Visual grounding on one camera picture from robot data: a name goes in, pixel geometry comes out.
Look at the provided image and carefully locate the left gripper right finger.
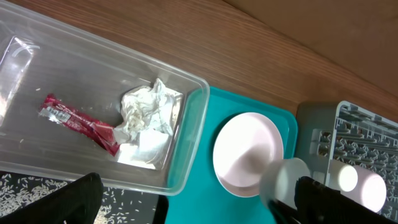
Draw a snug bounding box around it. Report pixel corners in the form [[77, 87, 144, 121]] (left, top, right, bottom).
[[267, 176, 396, 224]]

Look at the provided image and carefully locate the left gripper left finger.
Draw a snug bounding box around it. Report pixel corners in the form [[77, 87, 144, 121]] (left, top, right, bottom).
[[1, 172, 103, 224]]

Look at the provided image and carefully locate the white paper cup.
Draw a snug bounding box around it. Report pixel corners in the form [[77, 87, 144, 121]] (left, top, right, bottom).
[[328, 160, 358, 192]]

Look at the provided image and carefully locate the white bowl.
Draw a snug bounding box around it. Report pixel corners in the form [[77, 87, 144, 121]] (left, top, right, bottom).
[[259, 158, 310, 209]]

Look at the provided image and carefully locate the small white plate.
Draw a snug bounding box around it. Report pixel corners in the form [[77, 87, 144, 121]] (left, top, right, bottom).
[[341, 165, 387, 213]]

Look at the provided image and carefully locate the large white plate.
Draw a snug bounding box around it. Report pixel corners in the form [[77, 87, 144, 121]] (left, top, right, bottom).
[[212, 112, 284, 198]]

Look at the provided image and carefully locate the red snack wrapper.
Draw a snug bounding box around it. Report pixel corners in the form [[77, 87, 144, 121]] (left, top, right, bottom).
[[39, 94, 119, 156]]

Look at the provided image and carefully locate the white napkin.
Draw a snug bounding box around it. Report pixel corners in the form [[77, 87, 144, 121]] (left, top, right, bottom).
[[113, 77, 183, 146]]

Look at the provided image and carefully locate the grey dishwasher rack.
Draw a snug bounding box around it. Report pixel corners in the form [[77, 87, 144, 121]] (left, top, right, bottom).
[[295, 101, 397, 222]]

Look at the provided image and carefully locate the black tray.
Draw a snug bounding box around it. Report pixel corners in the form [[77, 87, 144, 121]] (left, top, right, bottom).
[[0, 170, 170, 224]]

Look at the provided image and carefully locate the clear plastic bin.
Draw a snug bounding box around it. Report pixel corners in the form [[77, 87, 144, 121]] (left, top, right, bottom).
[[1, 1, 210, 195]]

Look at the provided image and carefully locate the teal serving tray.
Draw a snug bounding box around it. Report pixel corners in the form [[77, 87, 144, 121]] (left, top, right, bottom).
[[165, 87, 298, 223]]

